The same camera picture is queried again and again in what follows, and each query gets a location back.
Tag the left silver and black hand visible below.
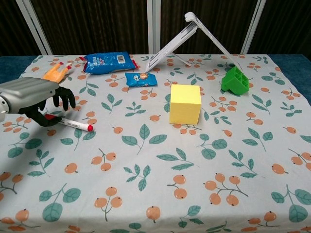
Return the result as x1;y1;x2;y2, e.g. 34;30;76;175
0;77;76;128

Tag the white marker with red cap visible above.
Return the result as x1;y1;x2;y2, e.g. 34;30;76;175
44;113;95;133

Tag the yellow cube block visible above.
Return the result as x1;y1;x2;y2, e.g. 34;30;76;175
169;84;202;126

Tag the floral leaf and berry tablecloth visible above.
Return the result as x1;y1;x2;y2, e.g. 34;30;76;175
0;53;311;233

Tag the orange rubber chicken toy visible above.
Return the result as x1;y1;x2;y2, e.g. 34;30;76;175
42;62;73;83

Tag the large blue snack bag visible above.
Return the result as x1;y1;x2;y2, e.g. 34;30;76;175
79;50;139;75

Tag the dark brown curtain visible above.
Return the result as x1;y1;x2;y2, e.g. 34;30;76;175
0;0;311;57

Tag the small blue snack packet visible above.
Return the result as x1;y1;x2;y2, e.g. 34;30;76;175
124;71;158;87

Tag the white folding stand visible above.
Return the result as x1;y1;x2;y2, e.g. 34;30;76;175
145;12;244;73

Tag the green plastic building block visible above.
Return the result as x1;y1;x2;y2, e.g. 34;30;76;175
220;66;251;96

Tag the white slanted frame post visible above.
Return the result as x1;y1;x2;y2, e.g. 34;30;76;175
16;0;53;56
240;0;267;54

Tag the white upright frame post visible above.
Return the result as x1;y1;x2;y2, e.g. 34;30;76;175
146;0;162;54

